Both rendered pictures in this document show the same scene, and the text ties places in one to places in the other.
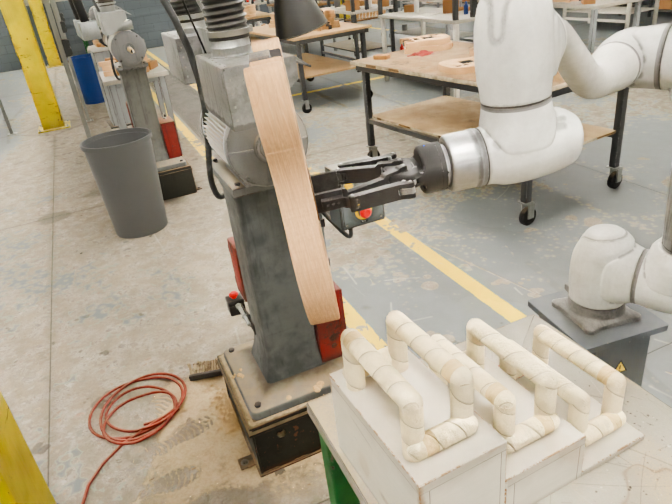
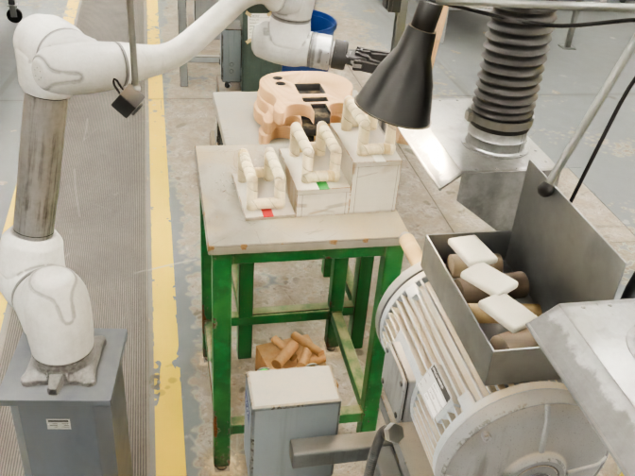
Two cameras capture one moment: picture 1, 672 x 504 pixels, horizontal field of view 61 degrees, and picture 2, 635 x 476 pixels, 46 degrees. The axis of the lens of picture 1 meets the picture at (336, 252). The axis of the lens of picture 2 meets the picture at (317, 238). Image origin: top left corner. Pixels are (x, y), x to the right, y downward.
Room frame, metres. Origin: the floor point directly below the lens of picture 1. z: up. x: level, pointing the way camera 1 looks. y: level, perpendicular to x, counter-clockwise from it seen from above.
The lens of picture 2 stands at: (2.72, 0.06, 2.07)
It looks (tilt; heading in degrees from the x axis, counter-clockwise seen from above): 33 degrees down; 187
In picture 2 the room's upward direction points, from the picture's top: 5 degrees clockwise
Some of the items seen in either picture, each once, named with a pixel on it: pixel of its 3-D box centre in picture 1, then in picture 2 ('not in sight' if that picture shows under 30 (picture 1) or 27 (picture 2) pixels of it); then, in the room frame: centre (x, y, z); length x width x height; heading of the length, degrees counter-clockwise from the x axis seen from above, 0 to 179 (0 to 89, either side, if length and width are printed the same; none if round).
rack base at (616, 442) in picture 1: (552, 407); (262, 195); (0.78, -0.36, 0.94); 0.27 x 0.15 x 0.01; 24
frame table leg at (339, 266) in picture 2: not in sight; (339, 259); (0.35, -0.15, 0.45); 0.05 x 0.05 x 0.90; 21
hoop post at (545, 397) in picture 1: (545, 403); (295, 141); (0.66, -0.30, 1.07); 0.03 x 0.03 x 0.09
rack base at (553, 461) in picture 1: (487, 424); (312, 180); (0.72, -0.22, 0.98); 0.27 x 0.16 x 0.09; 24
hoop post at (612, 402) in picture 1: (612, 402); (242, 166); (0.72, -0.44, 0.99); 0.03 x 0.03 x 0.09
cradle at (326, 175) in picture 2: not in sight; (321, 176); (0.81, -0.19, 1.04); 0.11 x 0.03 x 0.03; 114
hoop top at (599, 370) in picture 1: (576, 355); (247, 165); (0.80, -0.41, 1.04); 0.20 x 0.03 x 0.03; 23
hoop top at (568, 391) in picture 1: (541, 372); (274, 164); (0.77, -0.33, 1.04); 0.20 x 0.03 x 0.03; 23
